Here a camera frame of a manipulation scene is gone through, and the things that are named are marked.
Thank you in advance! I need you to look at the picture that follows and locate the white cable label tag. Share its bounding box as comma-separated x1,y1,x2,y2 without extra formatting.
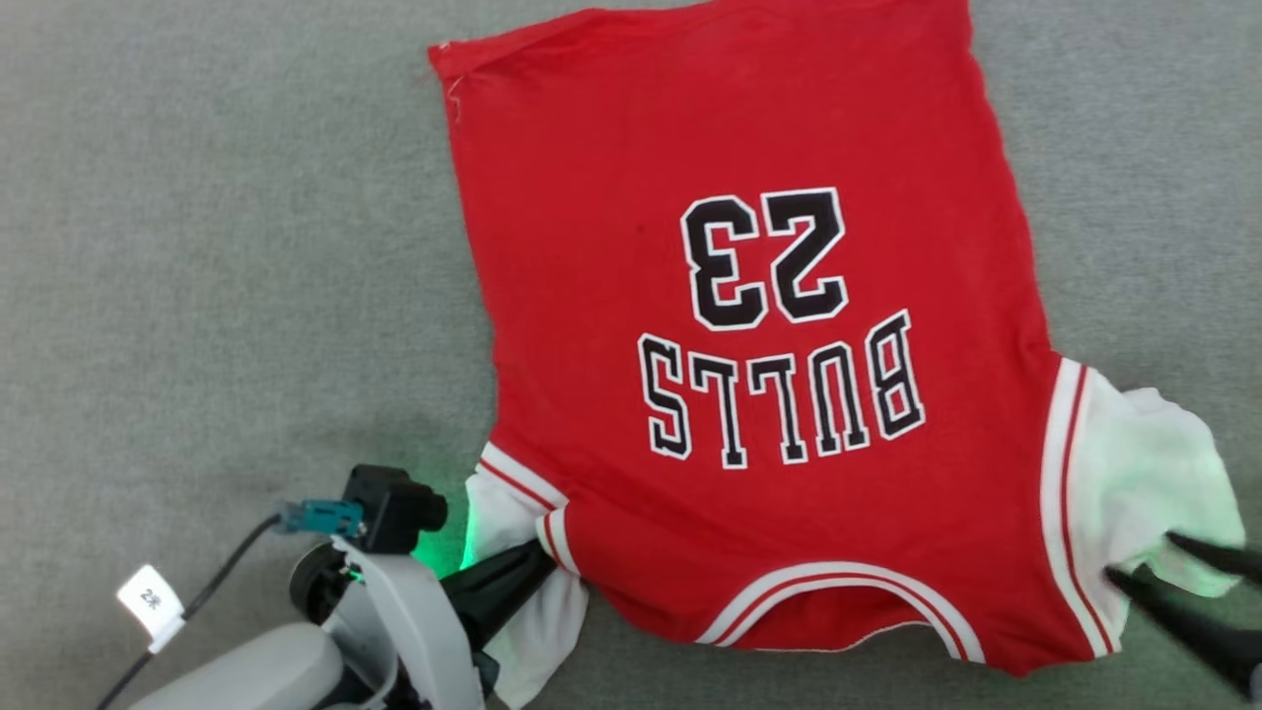
115,563,187,654

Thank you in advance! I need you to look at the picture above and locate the thin black cable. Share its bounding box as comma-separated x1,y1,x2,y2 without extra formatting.
94,513,289,710

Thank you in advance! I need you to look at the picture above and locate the teal cable connector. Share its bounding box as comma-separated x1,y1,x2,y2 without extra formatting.
277,499,367,539

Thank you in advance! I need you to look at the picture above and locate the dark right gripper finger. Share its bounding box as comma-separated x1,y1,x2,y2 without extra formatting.
1167,532,1262,586
1103,564,1262,698

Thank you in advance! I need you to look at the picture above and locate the red Bulls 23 jersey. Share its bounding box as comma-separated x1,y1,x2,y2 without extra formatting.
427,0,1247,710

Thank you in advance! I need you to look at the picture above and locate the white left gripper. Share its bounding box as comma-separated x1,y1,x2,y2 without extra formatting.
289,537,559,710

